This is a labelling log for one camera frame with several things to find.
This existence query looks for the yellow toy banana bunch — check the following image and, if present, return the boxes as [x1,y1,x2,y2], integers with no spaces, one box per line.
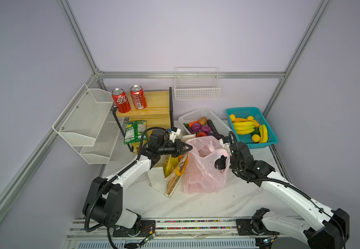
[233,121,255,135]

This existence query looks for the purple toy onion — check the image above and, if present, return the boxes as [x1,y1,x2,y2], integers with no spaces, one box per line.
[191,122,202,132]
[201,124,212,134]

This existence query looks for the purple toy onion right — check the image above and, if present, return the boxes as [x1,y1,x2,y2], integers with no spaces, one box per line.
[201,124,212,134]

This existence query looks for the yellow chips bag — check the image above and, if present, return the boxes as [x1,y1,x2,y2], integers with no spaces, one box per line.
[163,155,181,178]

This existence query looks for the red cola can left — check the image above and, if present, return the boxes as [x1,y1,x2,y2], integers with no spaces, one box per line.
[111,88,131,113]

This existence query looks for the white wire wall basket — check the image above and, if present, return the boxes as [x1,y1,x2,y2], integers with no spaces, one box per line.
[174,67,221,101]

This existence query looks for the dark toy cucumber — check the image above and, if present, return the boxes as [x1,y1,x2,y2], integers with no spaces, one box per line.
[207,119,219,134]

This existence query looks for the teal plastic basket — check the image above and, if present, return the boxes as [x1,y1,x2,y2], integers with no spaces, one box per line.
[226,107,278,149]

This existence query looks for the white plastic basket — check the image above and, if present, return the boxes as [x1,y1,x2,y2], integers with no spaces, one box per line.
[178,107,231,137]

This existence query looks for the red cola can right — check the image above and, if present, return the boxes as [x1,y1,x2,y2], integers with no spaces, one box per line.
[130,85,147,110]

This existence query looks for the purple toy onion left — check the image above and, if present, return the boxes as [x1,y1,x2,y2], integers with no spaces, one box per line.
[191,122,202,132]

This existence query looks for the white canvas tote bag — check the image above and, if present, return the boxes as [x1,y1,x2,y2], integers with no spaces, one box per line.
[146,145,188,198]

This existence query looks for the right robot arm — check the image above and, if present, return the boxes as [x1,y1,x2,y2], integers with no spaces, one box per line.
[216,142,350,249]

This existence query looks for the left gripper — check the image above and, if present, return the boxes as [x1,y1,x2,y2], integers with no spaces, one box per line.
[159,138,192,158]

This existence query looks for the yellow toy banana right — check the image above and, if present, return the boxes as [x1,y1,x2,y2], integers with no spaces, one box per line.
[259,124,268,143]

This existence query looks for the yellow toy lemon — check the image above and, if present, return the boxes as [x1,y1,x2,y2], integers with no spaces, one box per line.
[229,114,237,122]

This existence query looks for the red toy tomato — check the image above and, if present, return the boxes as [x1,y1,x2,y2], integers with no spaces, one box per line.
[196,132,207,138]

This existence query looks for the white mesh tiered rack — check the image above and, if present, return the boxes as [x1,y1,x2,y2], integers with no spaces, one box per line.
[52,85,123,165]

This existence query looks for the wooden black-frame shelf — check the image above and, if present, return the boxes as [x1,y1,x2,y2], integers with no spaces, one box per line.
[112,87,176,153]

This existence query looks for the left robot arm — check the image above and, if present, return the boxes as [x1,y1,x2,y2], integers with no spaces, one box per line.
[82,127,193,234]

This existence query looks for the pink plastic grocery bag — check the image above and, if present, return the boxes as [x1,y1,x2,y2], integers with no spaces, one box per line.
[183,136,230,194]

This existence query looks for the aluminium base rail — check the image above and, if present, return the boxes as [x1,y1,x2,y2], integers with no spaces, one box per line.
[62,216,331,249]

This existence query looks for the red cola can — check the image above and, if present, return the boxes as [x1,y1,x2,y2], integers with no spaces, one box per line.
[130,85,147,110]
[111,88,131,113]

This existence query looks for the green snack bag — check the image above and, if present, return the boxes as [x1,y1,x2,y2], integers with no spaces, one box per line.
[123,120,147,145]

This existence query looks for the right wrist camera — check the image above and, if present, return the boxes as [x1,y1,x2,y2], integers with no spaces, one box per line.
[219,139,231,154]

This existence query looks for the brown toy potato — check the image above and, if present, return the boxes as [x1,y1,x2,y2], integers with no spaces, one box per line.
[198,117,208,126]

